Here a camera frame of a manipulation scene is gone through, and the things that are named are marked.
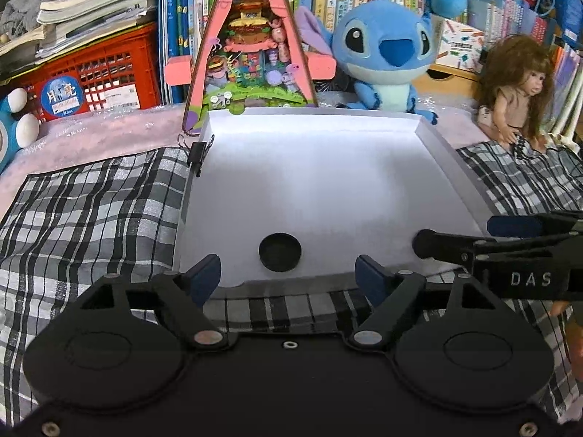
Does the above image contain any white pencil print box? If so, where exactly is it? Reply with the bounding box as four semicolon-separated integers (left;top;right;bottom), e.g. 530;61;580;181
435;16;486;71

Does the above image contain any black white plaid blanket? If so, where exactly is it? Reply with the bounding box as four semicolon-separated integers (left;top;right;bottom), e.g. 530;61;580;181
0;139;583;424

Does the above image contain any red plastic crate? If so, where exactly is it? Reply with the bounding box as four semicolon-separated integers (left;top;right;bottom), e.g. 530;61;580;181
16;23;162;121

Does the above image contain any black binder clip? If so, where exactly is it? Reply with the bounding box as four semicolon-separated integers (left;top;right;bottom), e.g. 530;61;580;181
180;133;216;178

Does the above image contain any black round cap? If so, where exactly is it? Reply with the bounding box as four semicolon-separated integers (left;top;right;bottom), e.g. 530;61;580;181
259;233;302;272

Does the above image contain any row of tall blue books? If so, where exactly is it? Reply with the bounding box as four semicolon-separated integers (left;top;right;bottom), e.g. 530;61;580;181
159;0;224;105

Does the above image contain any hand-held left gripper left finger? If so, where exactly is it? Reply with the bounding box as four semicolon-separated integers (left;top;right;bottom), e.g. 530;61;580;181
75;253;228;349

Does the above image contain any grey cloth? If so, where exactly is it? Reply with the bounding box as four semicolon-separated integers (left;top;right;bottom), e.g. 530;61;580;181
0;0;42;37

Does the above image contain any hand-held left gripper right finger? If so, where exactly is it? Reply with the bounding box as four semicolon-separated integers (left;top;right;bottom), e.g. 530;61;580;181
348;255;504;350

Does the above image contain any blue cardboard package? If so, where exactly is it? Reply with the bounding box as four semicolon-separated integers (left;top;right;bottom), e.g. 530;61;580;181
535;0;583;51

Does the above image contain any person's right hand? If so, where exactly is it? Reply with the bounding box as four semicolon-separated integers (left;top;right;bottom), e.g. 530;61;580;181
549;301;572;324

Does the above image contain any brown haired baby doll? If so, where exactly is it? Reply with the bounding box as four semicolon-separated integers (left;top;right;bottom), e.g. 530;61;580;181
476;34;556;155

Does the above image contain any white shallow tray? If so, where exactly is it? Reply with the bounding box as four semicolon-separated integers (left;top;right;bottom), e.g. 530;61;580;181
173;108;497;301

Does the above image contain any stack of worn books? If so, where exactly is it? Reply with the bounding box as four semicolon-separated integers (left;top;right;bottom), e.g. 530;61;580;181
0;0;160;78

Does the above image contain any wooden drawer box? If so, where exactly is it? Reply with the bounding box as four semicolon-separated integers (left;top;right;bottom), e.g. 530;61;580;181
412;61;482;96

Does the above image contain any pink triangular diorama house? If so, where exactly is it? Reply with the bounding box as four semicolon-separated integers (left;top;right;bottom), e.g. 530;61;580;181
164;0;337;136

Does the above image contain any row of pink blue books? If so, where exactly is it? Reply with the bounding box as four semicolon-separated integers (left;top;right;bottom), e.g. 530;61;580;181
465;0;583;74

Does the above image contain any white pipe rack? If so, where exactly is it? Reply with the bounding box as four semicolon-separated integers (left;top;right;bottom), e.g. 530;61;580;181
549;50;583;151

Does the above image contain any row of leaning thin books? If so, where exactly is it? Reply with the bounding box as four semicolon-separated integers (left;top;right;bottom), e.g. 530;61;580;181
544;43;583;135

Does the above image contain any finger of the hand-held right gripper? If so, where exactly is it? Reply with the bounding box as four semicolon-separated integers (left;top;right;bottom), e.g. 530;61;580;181
486;210;583;240
412;229;499;265

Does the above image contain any blue robot cat plush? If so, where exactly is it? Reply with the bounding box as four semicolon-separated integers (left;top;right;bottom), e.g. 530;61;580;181
0;87;41;176

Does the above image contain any blue alien plush toy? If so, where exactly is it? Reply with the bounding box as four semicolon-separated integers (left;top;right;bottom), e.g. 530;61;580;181
294;0;439;125

